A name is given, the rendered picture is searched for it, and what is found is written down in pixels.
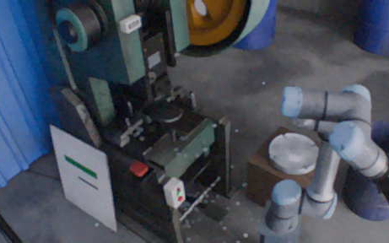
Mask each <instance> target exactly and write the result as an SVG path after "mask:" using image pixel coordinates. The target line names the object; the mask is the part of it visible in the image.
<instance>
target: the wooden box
mask: <svg viewBox="0 0 389 243"><path fill-rule="evenodd" d="M288 133H295V134H298V133H297V132H293V131H292V130H290V129H288V128H286V127H282V126H281V125H280V126H279V128H278V129H277V130H276V131H275V132H274V133H273V134H272V135H271V136H270V137H269V138H268V139H267V141H266V142H265V143H264V144H263V145H262V146H261V147H260V148H259V149H258V150H257V151H256V152H255V153H254V154H253V155H252V156H251V157H250V158H249V159H248V160H247V178H246V198H247V199H249V200H250V201H253V202H254V203H256V204H258V205H259V206H261V207H262V208H264V207H265V204H266V201H267V200H269V201H272V192H273V188H274V187H275V186H276V185H277V184H278V183H279V182H280V181H286V180H290V181H294V182H297V183H298V184H299V185H300V187H302V188H307V187H308V185H309V184H310V183H311V182H312V177H313V174H314V169H315V168H314V169H313V170H312V171H310V172H307V173H305V174H301V175H293V174H288V173H286V172H282V170H281V171H280V170H278V169H276V167H275V166H274V165H273V164H272V162H271V160H270V159H269V155H268V151H269V146H270V144H271V142H272V141H273V140H274V139H275V138H277V137H279V136H281V135H283V136H284V135H285V134H288ZM307 217H308V216H305V215H303V219H302V223H301V226H302V225H303V223H304V221H305V220H306V219H307Z"/></svg>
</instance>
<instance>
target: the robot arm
mask: <svg viewBox="0 0 389 243"><path fill-rule="evenodd" d="M370 110H371V103H370V93H369V91H368V90H367V89H366V88H365V87H363V86H362V85H358V84H353V85H352V86H346V87H344V88H342V90H341V92H340V93H337V92H329V91H321V90H314V89H307V88H300V87H299V86H295V87H285V88H284V90H283V94H282V99H281V115H282V116H287V117H288V118H289V120H290V121H291V122H292V123H293V124H295V125H296V126H298V127H302V128H303V129H305V130H309V131H313V132H318V137H319V138H320V139H321V141H320V145H319V149H318V154H317V158H316V165H315V169H314V174H313V177H312V182H311V183H310V184H309V185H308V187H307V188H302V187H300V185H299V184H298V183H297V182H294V181H290V180H286V181H280V182H279V183H278V184H277V185H276V186H275V187H274V188H273V192H272V202H271V207H270V208H269V209H268V211H267V213H266V218H265V219H266V224H267V227H268V228H269V229H270V230H271V231H273V232H274V233H275V232H276V233H279V234H288V233H290V232H292V231H293V230H294V229H295V227H296V225H297V223H298V217H299V215H298V214H300V215H305V216H308V217H316V218H319V219H329V218H330V217H331V215H332V213H333V211H334V208H335V205H336V199H337V194H336V193H335V192H334V190H333V188H332V186H333V182H334V179H335V176H336V174H337V170H338V164H339V159H340V158H342V159H344V160H345V161H348V162H349V163H350V164H351V165H352V166H353V170H355V169H357V170H358V171H359V172H361V174H362V175H365V176H367V177H368V178H370V179H371V180H372V181H373V182H374V183H375V185H377V187H376V188H377V191H378V193H379V195H381V197H382V198H383V199H385V200H387V202H388V204H389V159H388V158H387V157H386V155H387V156H388V157H389V153H388V152H387V151H386V152H385V153H384V152H382V150H381V149H380V148H379V147H378V146H377V145H376V144H374V143H373V142H372V140H371V139H370Z"/></svg>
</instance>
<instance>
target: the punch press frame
mask: <svg viewBox="0 0 389 243"><path fill-rule="evenodd" d="M72 1H75V0H33V3H34V7H35V13H36V16H37V21H38V24H39V29H40V31H41V38H42V40H43V41H42V42H43V46H44V48H45V53H46V57H47V61H48V63H49V64H50V69H51V71H52V73H53V74H54V78H55V80H56V82H57V85H62V86H67V87H69V88H70V89H71V90H72V91H73V92H74V93H75V94H76V95H77V96H78V97H79V98H80V99H81V100H82V102H83V103H84V105H85V107H86V109H87V111H88V113H89V116H90V118H91V120H92V122H93V123H94V124H95V126H96V128H97V130H98V132H99V134H100V137H101V139H102V141H103V143H104V144H112V143H110V142H108V141H107V140H105V137H104V135H103V132H102V130H103V129H105V128H106V127H108V126H109V125H110V124H111V125H112V122H114V121H115V120H117V119H118V118H119V117H121V116H122V115H124V114H125V113H127V103H126V102H125V100H124V98H123V97H122V91H123V90H124V89H126V88H127V87H129V85H130V86H131V85H132V84H133V83H135V82H136V81H137V80H139V79H140V78H141V77H143V76H144V75H146V71H145V66H144V62H143V51H142V47H141V43H140V39H139V35H138V28H136V29H135V30H132V31H131V32H129V33H126V32H123V31H121V29H120V25H119V22H120V21H122V20H124V19H126V18H127V17H129V16H130V15H135V12H134V4H133V0H79V1H80V2H82V3H84V4H85V5H87V6H88V7H89V8H90V9H91V10H92V11H93V12H94V15H95V17H96V18H97V19H98V24H99V26H100V33H101V35H100V41H99V43H98V44H97V45H96V46H94V47H92V48H90V49H88V50H87V51H86V52H82V53H81V52H78V53H76V54H74V55H69V54H66V53H64V52H63V50H62V45H61V42H60V41H59V39H58V38H59V36H58V34H57V31H56V29H57V22H56V16H57V10H58V9H59V8H60V7H61V6H63V5H66V4H68V3H70V2H72ZM151 8H164V9H168V10H170V19H171V23H172V25H171V26H172V32H173V33H172V38H173V41H174V43H173V44H174V50H175V53H178V52H179V51H181V50H183V49H184V48H185V47H187V46H189V45H190V41H189V33H188V25H187V16H186V2H185V0H154V4H153V5H152V6H151ZM205 118H206V117H205ZM212 124H213V121H212V120H209V119H208V118H206V121H205V122H204V123H203V124H202V125H201V126H200V127H199V128H198V129H197V130H196V131H194V132H193V133H192V134H191V135H189V138H186V139H185V140H182V139H178V140H177V141H175V142H171V141H169V142H168V143H167V144H166V145H165V146H164V147H163V148H162V149H161V150H160V151H158V152H157V153H156V154H155V155H154V156H153V158H152V159H150V160H149V161H148V162H149V163H150V164H152V165H155V166H156V167H157V168H159V169H162V170H164V171H166V172H167V176H169V178H172V177H175V178H176V179H178V180H180V179H179V176H180V175H181V174H182V173H184V171H185V170H186V169H187V168H188V167H189V166H190V165H191V164H192V163H193V162H194V161H195V160H196V159H197V158H195V154H199V156H200V155H202V156H204V157H206V156H207V155H208V154H209V148H208V146H209V145H210V144H211V143H212V142H213V141H214V135H213V127H212ZM203 140H205V141H206V143H203ZM112 145H113V146H114V147H116V148H118V147H117V146H115V145H114V144H112ZM174 148H178V149H179V150H178V151H175V150H174ZM203 148H207V151H203ZM118 149H120V150H121V151H123V152H125V153H127V154H129V153H128V152H126V151H124V150H122V149H121V148H118ZM177 153H181V156H177V155H176V154H177ZM183 154H188V156H187V157H184V156H183ZM129 155H130V154H129ZM130 156H132V155H130ZM132 157H133V158H134V159H137V158H136V157H134V156H132ZM137 160H139V161H141V162H142V163H143V161H142V160H140V159H137ZM219 179H220V177H219V176H218V175H217V176H216V177H215V179H214V180H213V181H212V182H211V183H210V184H209V185H208V187H207V188H206V189H205V190H204V191H203V193H202V194H201V195H200V196H198V198H197V200H196V201H195V202H194V203H193V204H192V205H191V206H190V207H189V209H187V210H186V211H185V212H184V214H182V216H180V221H181V222H182V221H183V219H184V218H185V217H186V216H187V215H188V214H189V213H190V212H191V211H192V210H193V209H194V208H195V207H196V206H197V205H198V203H199V202H200V200H201V199H202V198H203V197H204V196H205V195H206V194H207V193H208V192H209V191H210V190H211V188H212V187H213V186H214V185H215V184H216V183H217V181H218V180H219Z"/></svg>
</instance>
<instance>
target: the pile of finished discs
mask: <svg viewBox="0 0 389 243"><path fill-rule="evenodd" d="M315 145H316V144H315V143H314V142H313V141H311V140H310V139H309V138H308V137H305V136H302V135H300V134H295V133H288V134H285V135H284V136H283V135H281V136H279V137H277V138H275V139H274V140H273V141H272V142H271V144H270V146H269V151H268V155H269V159H270V160H271V162H272V164H273V165H274V166H275V167H276V169H278V170H280V171H281V170H282V172H286V173H288V174H293V175H301V174H305V173H307V172H310V171H312V170H313V169H314V168H315V165H316V158H317V154H318V147H317V146H315Z"/></svg>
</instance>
